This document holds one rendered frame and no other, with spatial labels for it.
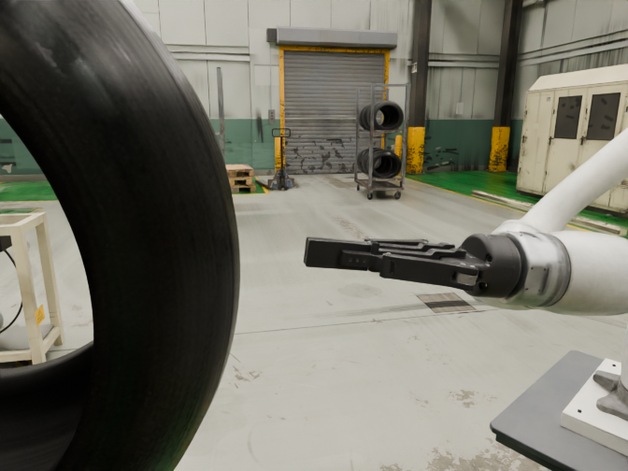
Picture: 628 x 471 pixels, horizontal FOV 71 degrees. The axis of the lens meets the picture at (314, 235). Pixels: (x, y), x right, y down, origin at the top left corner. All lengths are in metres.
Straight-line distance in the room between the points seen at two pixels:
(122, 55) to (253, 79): 11.14
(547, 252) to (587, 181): 0.26
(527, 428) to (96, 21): 1.05
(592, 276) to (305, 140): 11.15
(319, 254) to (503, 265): 0.20
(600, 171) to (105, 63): 0.69
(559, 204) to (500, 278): 0.29
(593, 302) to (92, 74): 0.54
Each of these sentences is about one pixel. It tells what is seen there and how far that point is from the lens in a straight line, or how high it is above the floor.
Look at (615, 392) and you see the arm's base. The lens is 1.21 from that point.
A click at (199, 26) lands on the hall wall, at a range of 11.63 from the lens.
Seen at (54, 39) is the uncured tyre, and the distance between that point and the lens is 0.29.
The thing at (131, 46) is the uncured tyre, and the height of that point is 1.33.
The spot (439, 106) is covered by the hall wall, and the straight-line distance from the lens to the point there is 12.84.
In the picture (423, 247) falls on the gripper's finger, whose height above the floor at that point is 1.14.
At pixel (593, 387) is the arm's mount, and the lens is 1.25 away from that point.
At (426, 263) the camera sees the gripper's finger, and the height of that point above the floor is 1.14.
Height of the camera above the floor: 1.28
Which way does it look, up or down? 14 degrees down
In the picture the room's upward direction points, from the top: straight up
